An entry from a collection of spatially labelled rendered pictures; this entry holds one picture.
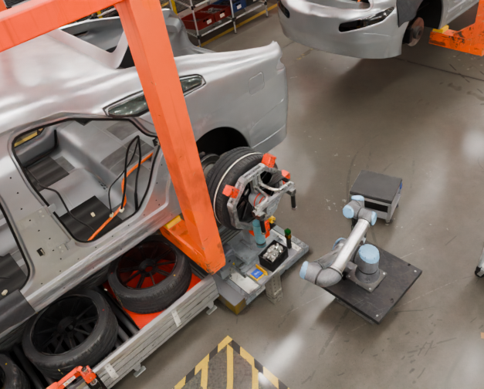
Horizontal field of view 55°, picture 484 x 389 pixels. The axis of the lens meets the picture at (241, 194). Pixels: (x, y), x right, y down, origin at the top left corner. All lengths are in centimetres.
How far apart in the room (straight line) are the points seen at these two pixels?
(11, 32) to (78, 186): 220
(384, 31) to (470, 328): 313
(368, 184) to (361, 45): 173
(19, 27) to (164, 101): 82
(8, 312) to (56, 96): 146
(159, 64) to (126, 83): 79
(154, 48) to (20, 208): 133
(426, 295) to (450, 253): 52
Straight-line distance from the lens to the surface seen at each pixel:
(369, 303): 365
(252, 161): 352
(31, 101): 319
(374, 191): 441
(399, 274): 384
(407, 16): 555
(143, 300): 371
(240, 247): 415
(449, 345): 392
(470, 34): 627
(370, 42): 549
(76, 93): 322
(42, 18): 226
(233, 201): 344
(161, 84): 259
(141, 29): 245
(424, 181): 509
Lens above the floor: 331
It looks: 42 degrees down
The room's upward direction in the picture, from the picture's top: 11 degrees counter-clockwise
